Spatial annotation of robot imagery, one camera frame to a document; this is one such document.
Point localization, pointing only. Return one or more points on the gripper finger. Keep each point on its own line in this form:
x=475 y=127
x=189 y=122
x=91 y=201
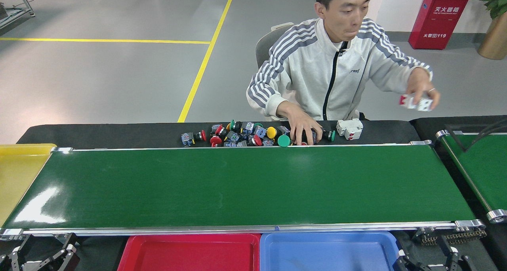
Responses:
x=402 y=261
x=23 y=247
x=453 y=259
x=70 y=255

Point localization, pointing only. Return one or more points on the white circuit breaker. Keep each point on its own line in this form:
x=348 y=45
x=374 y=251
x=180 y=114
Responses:
x=349 y=128
x=424 y=104

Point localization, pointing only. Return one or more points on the yellow button switch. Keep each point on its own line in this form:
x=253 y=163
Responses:
x=271 y=132
x=249 y=126

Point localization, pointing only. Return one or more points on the yellow plastic tray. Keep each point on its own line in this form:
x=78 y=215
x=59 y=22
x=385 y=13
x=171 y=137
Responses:
x=16 y=176

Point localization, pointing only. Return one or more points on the blue plastic tray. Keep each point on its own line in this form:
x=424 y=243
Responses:
x=328 y=255

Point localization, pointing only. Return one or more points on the short green conveyor belt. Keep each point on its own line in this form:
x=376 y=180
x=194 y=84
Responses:
x=487 y=172

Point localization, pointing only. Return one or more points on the red plastic tray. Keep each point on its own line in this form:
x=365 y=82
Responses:
x=190 y=255

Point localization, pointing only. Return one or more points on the person's right hand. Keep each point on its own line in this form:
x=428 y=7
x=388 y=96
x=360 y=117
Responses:
x=303 y=124

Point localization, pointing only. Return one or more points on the person's left hand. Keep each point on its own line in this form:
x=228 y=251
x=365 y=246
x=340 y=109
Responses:
x=422 y=83

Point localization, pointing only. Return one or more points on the person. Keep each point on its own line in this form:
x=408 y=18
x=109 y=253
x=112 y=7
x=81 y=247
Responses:
x=313 y=65

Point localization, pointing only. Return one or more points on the gold plant pot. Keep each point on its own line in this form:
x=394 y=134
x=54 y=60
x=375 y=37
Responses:
x=495 y=41

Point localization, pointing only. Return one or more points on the silver metal rack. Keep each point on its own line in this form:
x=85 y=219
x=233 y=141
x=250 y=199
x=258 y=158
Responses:
x=16 y=13

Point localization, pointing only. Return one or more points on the black box on rack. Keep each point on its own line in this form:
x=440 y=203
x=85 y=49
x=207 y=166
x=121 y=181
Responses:
x=3 y=11

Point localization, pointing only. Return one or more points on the red fire extinguisher box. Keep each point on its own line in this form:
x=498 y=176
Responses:
x=437 y=21

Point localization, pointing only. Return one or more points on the grey office chair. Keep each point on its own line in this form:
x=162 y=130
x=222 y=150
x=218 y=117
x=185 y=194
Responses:
x=265 y=45

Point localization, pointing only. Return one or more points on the green potted plant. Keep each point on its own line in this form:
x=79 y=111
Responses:
x=497 y=1

